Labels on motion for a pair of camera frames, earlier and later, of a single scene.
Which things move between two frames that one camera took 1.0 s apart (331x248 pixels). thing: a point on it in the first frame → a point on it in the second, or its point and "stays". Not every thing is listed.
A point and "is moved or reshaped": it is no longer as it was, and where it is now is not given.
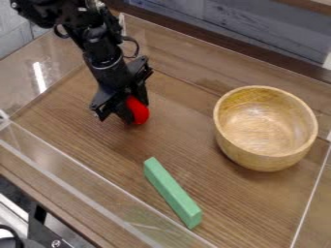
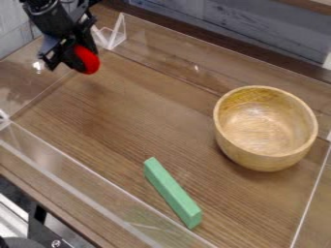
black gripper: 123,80 → 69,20
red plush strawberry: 139,109 is moved or reshaped
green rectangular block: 186,208 stays
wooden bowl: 268,126 stays
